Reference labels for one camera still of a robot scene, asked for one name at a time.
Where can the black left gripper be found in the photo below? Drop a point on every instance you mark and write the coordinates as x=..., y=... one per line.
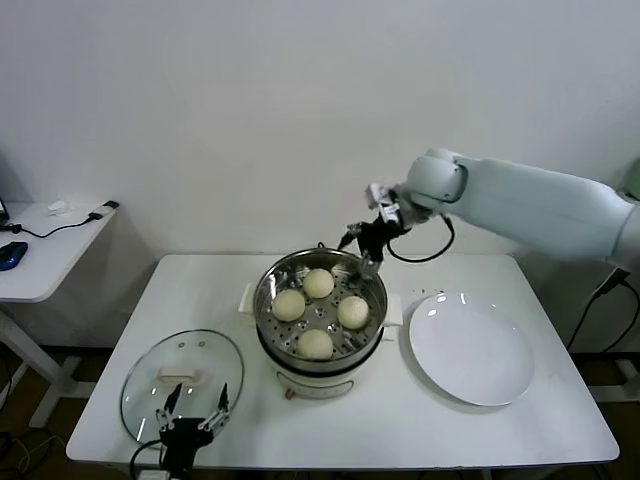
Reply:
x=182, y=435

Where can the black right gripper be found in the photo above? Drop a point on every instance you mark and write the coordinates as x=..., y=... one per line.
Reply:
x=379, y=235

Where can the white steamed baozi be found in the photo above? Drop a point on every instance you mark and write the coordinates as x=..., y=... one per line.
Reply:
x=319, y=282
x=353, y=312
x=288, y=305
x=315, y=344

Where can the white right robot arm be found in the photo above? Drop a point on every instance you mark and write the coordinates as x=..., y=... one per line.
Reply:
x=525, y=200

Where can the stainless steel steamer basket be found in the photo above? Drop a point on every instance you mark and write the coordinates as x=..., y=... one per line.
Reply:
x=270, y=285

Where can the cream electric cooker base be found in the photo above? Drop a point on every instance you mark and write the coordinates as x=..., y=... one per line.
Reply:
x=315, y=384

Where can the white round plate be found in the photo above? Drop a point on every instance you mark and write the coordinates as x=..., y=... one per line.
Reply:
x=470, y=350

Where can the white side desk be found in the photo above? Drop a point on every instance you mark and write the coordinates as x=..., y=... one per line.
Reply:
x=50, y=260

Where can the blue computer mouse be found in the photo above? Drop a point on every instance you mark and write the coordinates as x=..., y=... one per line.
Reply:
x=12, y=255

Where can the crumpled white tissue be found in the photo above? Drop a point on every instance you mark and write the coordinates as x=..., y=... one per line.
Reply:
x=59, y=207

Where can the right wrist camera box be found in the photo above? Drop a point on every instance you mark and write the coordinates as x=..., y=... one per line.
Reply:
x=381, y=200

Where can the white desk base frame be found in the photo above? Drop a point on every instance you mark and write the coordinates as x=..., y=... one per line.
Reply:
x=627, y=390

